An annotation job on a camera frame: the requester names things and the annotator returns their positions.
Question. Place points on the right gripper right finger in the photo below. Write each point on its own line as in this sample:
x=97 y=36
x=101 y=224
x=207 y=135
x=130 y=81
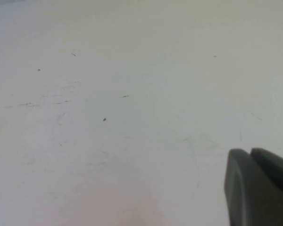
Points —
x=276 y=169

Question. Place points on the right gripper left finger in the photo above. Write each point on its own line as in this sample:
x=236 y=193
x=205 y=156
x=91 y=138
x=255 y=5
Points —
x=245 y=188

